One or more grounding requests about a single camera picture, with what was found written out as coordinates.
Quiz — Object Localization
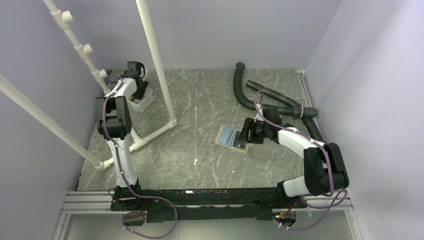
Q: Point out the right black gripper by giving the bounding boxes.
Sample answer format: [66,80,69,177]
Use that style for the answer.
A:
[237,118,270,144]

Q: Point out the black credit card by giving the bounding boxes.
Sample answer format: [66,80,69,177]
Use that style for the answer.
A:
[233,137,248,151]

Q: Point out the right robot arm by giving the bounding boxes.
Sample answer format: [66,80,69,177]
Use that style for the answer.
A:
[234,107,349,208]

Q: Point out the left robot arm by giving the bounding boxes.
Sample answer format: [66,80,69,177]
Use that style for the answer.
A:
[94,61,149,210]

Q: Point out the white plastic card tray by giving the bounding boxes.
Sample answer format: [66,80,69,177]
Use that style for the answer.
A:
[128,88,155,113]

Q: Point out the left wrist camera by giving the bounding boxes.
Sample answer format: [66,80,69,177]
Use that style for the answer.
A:
[124,61,146,79]

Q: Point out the black corrugated hose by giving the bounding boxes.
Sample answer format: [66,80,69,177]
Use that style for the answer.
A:
[232,62,330,152]

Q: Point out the white PVC pipe frame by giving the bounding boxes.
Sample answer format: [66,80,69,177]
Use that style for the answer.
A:
[0,0,178,171]

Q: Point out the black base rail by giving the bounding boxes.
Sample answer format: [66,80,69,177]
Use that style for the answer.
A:
[110,187,306,223]

